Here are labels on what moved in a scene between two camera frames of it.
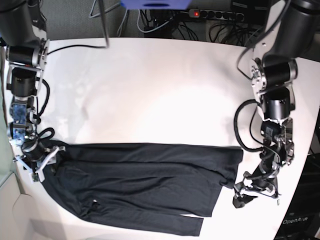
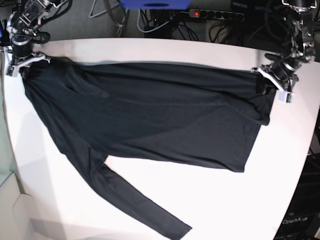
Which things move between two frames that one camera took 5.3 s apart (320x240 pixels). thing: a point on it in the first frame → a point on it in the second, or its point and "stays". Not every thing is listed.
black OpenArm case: (302, 222) stays
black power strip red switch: (218, 14) stays
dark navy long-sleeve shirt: (155, 187) → (206, 117)
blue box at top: (156, 4) stays
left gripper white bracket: (20, 160) → (12, 69)
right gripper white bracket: (238, 188) → (264, 86)
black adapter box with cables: (165, 31) stays
